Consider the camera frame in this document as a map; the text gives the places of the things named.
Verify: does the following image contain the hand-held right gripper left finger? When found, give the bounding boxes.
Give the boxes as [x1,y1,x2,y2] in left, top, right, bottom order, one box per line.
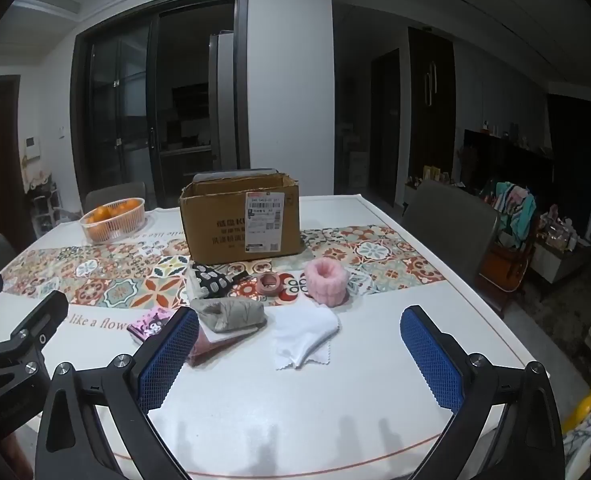
[34,306,201,480]

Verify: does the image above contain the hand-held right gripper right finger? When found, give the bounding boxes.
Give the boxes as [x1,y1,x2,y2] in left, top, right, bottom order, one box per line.
[399,305,567,480]

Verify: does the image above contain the pink cartoon tissue pack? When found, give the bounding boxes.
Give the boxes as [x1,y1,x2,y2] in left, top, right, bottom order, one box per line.
[126,310,176,347]

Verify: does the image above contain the grey cloth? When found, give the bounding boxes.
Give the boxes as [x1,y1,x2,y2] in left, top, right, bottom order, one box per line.
[190,297,267,333]

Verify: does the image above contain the pink fluffy scrunchie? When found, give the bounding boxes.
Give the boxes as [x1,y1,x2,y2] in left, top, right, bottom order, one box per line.
[304,258,349,306]

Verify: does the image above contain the white cloth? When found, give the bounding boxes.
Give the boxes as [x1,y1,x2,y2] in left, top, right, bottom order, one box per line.
[271,305,340,372]

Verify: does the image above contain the brown cardboard box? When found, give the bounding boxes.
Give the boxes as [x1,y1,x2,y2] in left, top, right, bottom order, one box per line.
[178,169,306,264]

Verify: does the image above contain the pale pink folded cloth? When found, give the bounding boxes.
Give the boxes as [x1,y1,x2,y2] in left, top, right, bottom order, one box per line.
[188,327,248,367]

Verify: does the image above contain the white tile-patterned tablecloth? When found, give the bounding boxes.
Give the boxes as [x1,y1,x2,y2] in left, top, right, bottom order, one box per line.
[0,195,541,480]

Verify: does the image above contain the cluttered storage rack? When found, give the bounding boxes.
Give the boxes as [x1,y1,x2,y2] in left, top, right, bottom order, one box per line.
[25,172,63,238]

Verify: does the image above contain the wooden high chair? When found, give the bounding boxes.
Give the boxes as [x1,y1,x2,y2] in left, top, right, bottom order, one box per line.
[478,210,539,318]

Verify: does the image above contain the pink tape roll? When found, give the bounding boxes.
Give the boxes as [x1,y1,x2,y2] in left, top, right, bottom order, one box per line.
[256,273,282,297]

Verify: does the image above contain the white plastic basket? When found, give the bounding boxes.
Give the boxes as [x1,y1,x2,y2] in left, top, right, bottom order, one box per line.
[79,197,147,245]

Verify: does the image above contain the pile of oranges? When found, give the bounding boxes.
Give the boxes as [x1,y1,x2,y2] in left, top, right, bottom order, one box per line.
[82,199,143,241]

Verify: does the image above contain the low white cabinet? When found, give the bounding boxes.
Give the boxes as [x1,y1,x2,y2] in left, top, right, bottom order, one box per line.
[530,240,591,286]

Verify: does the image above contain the colourful clothing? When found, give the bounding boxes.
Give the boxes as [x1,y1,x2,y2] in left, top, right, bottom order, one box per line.
[483,181,537,251]

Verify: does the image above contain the black television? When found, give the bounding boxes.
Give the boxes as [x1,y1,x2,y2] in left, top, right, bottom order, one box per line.
[463,129,551,196]

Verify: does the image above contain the dark sliding glass door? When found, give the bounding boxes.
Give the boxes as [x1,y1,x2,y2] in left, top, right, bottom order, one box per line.
[70,0,250,211]

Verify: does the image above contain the dark interior door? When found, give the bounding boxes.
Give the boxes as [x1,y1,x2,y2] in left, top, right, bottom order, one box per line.
[370,49,401,206]

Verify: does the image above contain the grey refrigerator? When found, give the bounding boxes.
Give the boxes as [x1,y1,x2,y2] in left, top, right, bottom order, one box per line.
[208,30,238,173]

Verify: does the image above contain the dark cabinet with handles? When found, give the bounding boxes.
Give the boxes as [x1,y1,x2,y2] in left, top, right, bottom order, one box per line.
[408,26,456,181]

